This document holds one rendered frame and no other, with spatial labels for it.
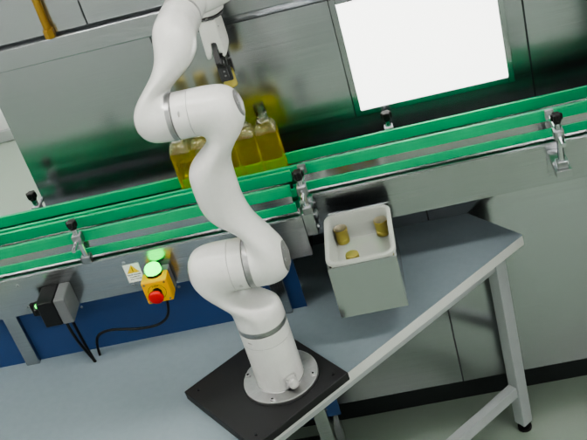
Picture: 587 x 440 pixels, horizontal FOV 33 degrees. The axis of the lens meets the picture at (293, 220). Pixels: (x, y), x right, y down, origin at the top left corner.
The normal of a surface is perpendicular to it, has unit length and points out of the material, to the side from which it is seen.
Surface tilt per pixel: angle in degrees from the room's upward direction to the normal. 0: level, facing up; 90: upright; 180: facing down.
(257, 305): 29
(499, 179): 90
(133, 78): 90
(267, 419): 1
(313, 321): 0
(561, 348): 90
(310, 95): 90
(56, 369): 0
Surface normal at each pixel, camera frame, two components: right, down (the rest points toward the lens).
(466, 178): 0.00, 0.55
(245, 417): -0.25, -0.81
